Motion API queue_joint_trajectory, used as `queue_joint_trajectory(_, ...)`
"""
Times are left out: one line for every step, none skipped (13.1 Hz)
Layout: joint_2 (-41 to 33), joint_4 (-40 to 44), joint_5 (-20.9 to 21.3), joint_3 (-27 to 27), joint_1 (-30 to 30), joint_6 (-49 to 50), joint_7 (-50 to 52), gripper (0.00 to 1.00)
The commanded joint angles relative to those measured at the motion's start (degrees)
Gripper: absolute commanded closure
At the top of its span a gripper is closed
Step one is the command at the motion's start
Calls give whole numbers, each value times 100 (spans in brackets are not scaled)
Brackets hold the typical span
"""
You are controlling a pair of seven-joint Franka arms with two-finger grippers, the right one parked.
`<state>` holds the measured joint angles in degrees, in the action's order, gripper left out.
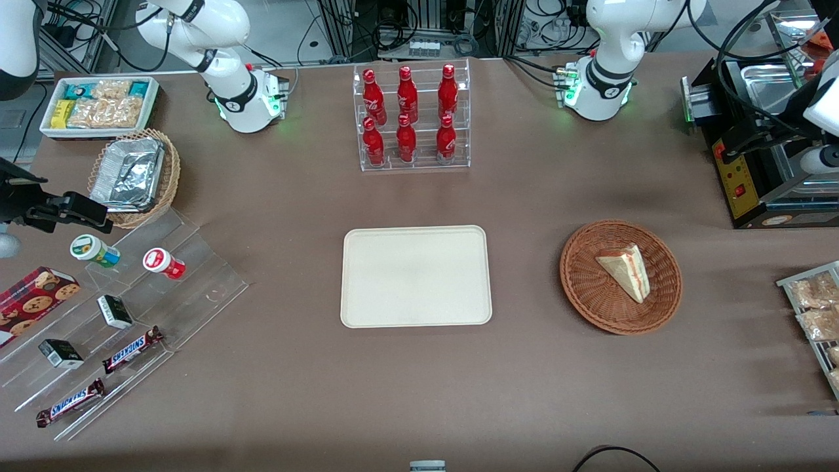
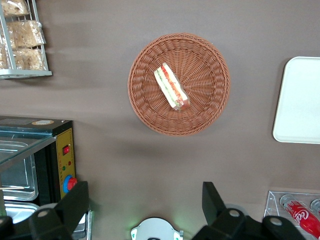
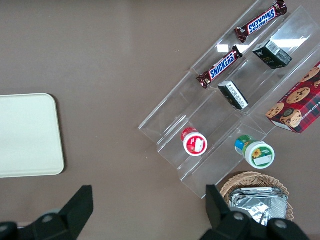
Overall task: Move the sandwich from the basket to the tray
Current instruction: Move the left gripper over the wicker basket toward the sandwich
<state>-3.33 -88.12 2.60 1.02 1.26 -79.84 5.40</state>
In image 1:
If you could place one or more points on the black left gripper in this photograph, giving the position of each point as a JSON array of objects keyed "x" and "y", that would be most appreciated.
[{"x": 768, "y": 132}]

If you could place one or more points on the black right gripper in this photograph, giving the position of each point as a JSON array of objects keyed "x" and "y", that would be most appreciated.
[{"x": 14, "y": 196}]

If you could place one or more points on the triangular sandwich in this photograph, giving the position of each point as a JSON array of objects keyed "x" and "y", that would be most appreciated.
[{"x": 626, "y": 270}]

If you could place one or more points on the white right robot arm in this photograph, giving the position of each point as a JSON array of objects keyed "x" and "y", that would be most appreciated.
[{"x": 236, "y": 98}]

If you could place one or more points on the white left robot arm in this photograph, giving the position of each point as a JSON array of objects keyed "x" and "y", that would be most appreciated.
[{"x": 606, "y": 39}]

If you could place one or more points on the light wicker basket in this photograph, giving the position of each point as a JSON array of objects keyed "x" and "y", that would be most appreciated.
[{"x": 172, "y": 177}]

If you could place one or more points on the round brown wicker basket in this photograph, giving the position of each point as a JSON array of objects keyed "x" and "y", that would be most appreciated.
[{"x": 590, "y": 288}]

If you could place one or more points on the beige rectangular tray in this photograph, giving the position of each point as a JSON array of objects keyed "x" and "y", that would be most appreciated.
[{"x": 415, "y": 275}]

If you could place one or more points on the green lid cup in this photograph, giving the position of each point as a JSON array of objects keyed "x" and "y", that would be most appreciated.
[{"x": 90, "y": 248}]

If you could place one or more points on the steel food pan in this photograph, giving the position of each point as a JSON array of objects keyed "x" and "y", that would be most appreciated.
[{"x": 763, "y": 92}]

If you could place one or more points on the stack of foil trays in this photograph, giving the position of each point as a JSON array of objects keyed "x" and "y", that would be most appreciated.
[{"x": 128, "y": 176}]

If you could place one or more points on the black hot food display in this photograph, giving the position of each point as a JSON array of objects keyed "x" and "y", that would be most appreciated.
[{"x": 754, "y": 190}]

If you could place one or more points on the red lid cup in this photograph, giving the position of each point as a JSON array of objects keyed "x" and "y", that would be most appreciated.
[{"x": 160, "y": 261}]

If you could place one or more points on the small black box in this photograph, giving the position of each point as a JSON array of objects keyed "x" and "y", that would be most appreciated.
[
  {"x": 60, "y": 354},
  {"x": 115, "y": 312}
]

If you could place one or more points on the large clear cracker bag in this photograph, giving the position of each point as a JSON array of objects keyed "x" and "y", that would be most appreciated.
[{"x": 108, "y": 113}]

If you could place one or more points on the yellow snack pack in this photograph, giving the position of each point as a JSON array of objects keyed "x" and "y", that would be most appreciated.
[{"x": 63, "y": 113}]

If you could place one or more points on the white snack bin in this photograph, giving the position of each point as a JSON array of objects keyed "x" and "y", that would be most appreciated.
[{"x": 47, "y": 118}]

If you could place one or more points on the red chocolate cookie box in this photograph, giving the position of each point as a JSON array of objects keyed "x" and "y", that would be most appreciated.
[{"x": 33, "y": 301}]

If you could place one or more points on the red sausage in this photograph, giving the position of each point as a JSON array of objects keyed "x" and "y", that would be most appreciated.
[{"x": 824, "y": 38}]

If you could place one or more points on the teal snack pack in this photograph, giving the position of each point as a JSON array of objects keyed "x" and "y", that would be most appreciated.
[{"x": 78, "y": 90}]

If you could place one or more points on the clear bag of crackers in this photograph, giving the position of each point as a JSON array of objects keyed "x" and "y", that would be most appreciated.
[{"x": 113, "y": 88}]

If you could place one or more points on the clear acrylic stepped shelf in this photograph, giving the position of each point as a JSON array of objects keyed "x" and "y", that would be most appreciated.
[{"x": 196, "y": 288}]

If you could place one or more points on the Snickers bar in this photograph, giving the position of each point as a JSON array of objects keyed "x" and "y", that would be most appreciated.
[
  {"x": 69, "y": 403},
  {"x": 130, "y": 351}
]

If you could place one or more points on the clear bag of snacks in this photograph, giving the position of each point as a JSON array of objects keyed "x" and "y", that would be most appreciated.
[
  {"x": 816, "y": 292},
  {"x": 834, "y": 380},
  {"x": 834, "y": 356},
  {"x": 820, "y": 324}
]

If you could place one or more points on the red cola bottle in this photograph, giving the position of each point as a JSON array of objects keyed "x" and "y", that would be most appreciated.
[
  {"x": 448, "y": 92},
  {"x": 373, "y": 98},
  {"x": 446, "y": 141},
  {"x": 406, "y": 143},
  {"x": 407, "y": 95},
  {"x": 373, "y": 145}
]

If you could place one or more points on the clear acrylic bottle rack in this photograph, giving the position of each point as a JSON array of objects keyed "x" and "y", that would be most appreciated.
[{"x": 423, "y": 160}]

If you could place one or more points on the white power strip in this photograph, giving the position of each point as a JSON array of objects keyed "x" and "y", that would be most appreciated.
[{"x": 424, "y": 48}]

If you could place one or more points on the small grey device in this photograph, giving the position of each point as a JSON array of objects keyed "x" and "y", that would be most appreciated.
[{"x": 427, "y": 466}]

